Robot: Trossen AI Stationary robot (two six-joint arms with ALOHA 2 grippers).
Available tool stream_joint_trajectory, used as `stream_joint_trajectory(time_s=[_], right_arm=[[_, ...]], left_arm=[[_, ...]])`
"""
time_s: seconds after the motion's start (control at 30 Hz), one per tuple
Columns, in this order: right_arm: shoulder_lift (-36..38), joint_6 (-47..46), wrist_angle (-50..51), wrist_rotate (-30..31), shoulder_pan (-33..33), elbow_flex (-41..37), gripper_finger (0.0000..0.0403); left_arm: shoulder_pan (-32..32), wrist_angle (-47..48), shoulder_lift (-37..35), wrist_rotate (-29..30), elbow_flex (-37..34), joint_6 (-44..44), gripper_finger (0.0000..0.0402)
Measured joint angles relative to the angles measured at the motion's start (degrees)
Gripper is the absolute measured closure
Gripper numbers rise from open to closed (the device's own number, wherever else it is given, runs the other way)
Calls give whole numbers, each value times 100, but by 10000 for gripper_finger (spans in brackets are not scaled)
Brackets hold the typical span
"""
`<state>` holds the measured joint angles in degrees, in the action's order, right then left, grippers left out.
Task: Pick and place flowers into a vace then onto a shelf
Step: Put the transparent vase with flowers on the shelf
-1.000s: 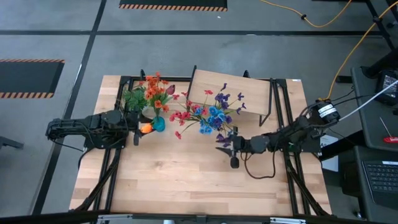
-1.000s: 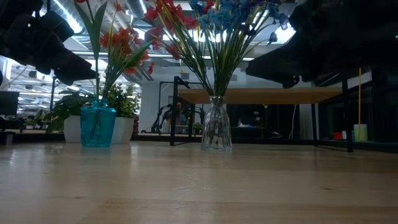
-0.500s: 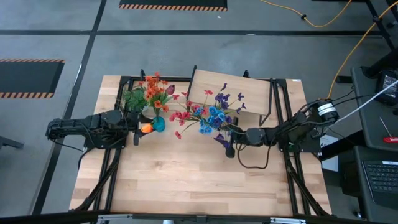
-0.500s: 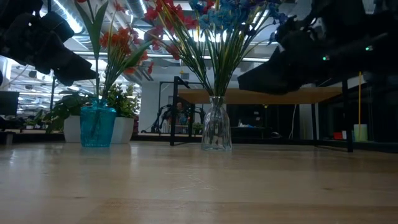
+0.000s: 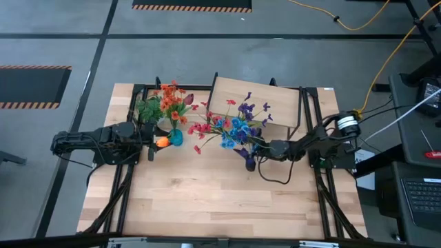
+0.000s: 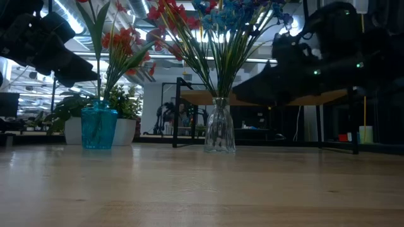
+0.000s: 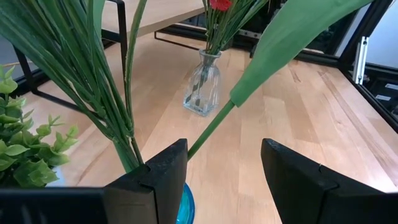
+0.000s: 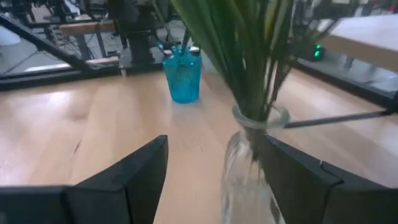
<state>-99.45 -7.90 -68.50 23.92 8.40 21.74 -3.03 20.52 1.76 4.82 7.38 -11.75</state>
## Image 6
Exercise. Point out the purple flower bunch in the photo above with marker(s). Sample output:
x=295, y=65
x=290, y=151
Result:
x=285, y=19

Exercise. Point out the bundle of green flower stems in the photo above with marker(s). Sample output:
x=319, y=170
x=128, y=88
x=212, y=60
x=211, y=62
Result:
x=124, y=39

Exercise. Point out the red box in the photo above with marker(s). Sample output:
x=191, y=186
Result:
x=342, y=137

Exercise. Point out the blue and white box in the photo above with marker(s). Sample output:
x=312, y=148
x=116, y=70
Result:
x=349, y=136

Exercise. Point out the pale green container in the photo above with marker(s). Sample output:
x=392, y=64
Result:
x=366, y=135

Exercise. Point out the dark computer monitor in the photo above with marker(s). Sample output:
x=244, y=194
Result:
x=9, y=104

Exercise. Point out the wooden shelf black frame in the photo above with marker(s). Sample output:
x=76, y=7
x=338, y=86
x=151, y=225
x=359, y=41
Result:
x=202, y=97

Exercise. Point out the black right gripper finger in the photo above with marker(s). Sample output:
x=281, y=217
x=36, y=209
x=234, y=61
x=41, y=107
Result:
x=262, y=91

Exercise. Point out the teal glass vase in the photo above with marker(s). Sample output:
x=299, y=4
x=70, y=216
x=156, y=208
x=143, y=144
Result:
x=99, y=129

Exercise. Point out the background black robot arm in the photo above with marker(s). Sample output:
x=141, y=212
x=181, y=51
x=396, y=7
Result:
x=164, y=116

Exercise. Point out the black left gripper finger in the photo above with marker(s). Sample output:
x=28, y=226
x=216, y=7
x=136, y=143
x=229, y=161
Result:
x=79, y=72

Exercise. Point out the white ceiling box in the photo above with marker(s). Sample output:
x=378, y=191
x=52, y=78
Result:
x=360, y=6

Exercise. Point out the small-leaf plant white pot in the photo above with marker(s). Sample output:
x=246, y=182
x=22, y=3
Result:
x=126, y=132

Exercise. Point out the blue flower bunch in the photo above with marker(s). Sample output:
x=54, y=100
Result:
x=227, y=17

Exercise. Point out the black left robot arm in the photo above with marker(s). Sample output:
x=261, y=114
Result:
x=19, y=6

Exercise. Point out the long ceiling light strip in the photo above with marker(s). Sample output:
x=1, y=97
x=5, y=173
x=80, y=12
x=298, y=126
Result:
x=189, y=57

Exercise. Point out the clear glass vase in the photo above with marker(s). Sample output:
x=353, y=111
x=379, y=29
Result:
x=220, y=132

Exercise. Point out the person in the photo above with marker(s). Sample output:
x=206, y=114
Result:
x=183, y=113

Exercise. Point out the broad-leaf plant white pot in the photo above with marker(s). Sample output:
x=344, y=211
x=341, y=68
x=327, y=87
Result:
x=72, y=130

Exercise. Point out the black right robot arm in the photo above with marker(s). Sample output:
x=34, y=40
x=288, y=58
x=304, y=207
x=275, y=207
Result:
x=341, y=28

